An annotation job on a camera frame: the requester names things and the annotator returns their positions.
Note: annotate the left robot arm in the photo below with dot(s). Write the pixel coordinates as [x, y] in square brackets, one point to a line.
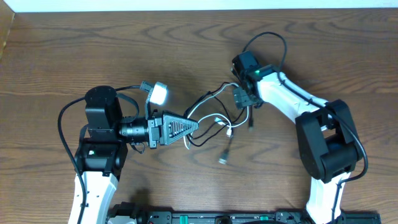
[103, 148]

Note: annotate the wooden panel at left edge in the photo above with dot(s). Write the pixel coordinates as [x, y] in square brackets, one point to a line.
[6, 19]

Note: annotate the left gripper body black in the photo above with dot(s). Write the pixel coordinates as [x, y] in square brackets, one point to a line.
[137, 131]

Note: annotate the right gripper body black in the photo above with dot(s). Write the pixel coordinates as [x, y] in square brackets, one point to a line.
[241, 96]

